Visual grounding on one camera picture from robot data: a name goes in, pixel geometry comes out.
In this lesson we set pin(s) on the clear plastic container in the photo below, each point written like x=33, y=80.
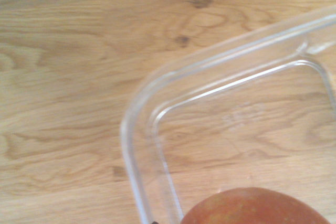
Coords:
x=136, y=171

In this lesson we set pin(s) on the red apple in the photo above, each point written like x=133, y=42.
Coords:
x=252, y=208

